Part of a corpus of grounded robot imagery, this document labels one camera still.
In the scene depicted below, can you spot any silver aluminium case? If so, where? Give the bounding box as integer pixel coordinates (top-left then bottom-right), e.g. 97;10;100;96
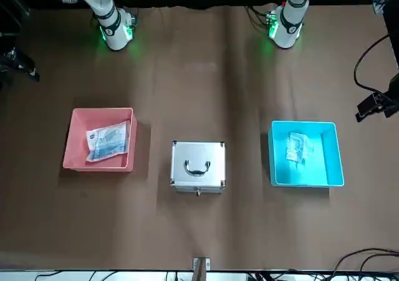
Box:
170;140;227;198

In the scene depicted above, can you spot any black desk cable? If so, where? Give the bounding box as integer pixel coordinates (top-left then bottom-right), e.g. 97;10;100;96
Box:
333;247;399;274

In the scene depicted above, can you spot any pink plastic box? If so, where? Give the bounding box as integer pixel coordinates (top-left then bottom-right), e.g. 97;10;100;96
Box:
62;107;138;173

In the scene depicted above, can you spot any blue plastic box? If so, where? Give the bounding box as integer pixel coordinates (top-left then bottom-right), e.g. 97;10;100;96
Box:
267;120;345;188

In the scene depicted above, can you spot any used blue face mask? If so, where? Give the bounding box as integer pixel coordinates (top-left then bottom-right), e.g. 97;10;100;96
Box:
286;131;315;165

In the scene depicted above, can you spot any black camera cable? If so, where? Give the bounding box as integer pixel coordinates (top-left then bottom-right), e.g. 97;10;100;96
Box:
353;34;392;95

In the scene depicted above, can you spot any aluminium frame post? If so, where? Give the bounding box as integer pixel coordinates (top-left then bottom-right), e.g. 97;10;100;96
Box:
192;257;211;281

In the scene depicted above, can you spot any black left base cable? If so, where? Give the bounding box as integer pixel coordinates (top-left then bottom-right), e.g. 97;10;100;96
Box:
246;6;272;29

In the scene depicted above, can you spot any mask package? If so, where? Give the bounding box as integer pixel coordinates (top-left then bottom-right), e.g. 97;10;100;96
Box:
85;120;131;163

